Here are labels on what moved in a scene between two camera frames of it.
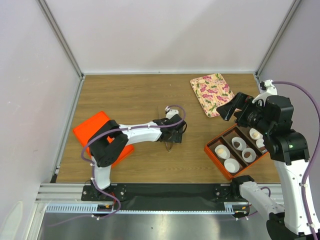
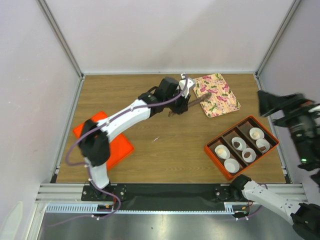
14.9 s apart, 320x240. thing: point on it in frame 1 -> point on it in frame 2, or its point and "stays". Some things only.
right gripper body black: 251,115 -> 300,122
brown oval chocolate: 247,154 stays
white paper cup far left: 255,134 stays
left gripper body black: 176,136 -> 178,104
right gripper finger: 240,101 -> 269,104
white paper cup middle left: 242,144 stays
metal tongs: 167,146 -> 205,96
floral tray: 212,91 stays
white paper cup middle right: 251,157 stays
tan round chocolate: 220,150 stays
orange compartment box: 236,149 stays
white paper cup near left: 222,151 stays
